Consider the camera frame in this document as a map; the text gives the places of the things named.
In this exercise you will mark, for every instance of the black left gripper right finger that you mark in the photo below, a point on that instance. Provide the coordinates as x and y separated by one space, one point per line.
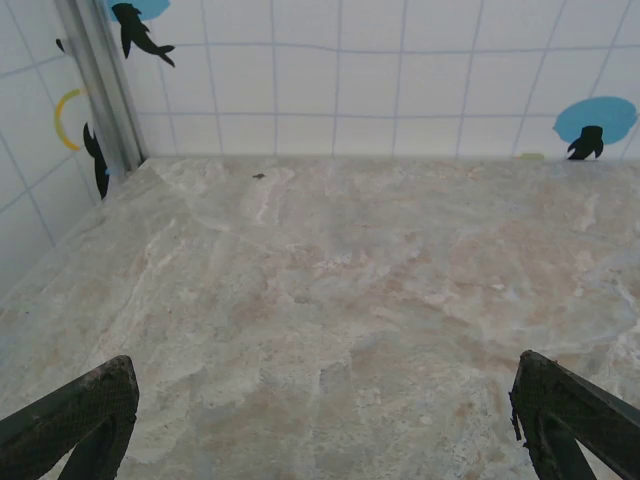
555 415

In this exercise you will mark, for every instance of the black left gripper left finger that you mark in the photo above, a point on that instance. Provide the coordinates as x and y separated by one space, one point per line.
85 420

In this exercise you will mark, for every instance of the black fish sticker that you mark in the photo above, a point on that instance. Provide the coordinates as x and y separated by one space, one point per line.
97 160
586 144
140 32

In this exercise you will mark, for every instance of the blue round sticker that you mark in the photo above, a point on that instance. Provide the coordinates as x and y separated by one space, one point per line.
595 116
150 7

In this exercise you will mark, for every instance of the metal corner post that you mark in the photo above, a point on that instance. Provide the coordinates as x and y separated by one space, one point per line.
105 85

